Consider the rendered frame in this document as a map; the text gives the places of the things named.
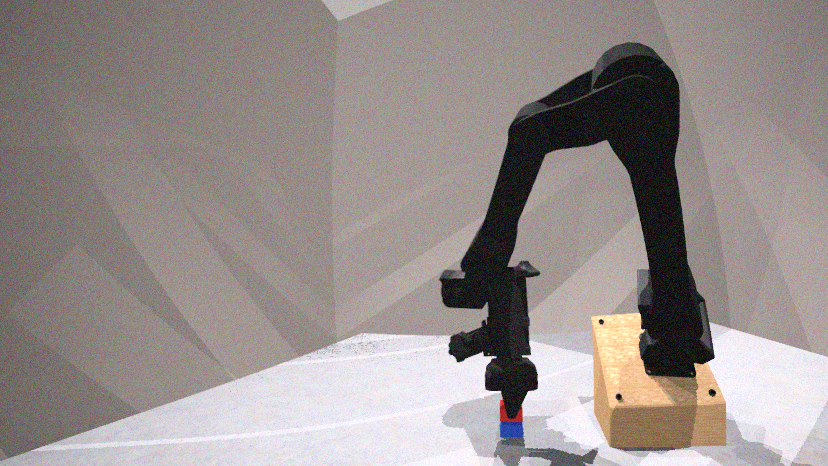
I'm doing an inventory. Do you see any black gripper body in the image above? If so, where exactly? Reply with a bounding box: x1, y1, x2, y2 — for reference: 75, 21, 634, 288
484, 309, 538, 392

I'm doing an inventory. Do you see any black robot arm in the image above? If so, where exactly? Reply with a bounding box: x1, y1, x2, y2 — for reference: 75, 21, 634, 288
439, 42, 715, 378

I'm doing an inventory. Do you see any red block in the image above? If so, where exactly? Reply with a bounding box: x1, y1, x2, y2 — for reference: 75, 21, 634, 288
500, 400, 523, 422

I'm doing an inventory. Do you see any blue block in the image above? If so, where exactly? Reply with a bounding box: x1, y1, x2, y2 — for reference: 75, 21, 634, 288
500, 422, 523, 438

